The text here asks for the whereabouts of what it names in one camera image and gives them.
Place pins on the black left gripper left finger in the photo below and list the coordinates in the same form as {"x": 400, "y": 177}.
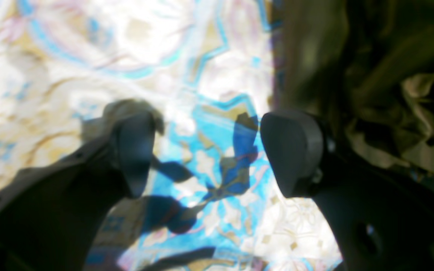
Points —
{"x": 49, "y": 216}

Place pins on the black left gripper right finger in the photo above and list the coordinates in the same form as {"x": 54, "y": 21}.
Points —
{"x": 382, "y": 221}

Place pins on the camouflage T-shirt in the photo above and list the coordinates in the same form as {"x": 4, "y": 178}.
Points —
{"x": 366, "y": 66}

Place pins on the patterned tablecloth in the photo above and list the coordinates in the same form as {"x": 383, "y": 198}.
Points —
{"x": 207, "y": 69}

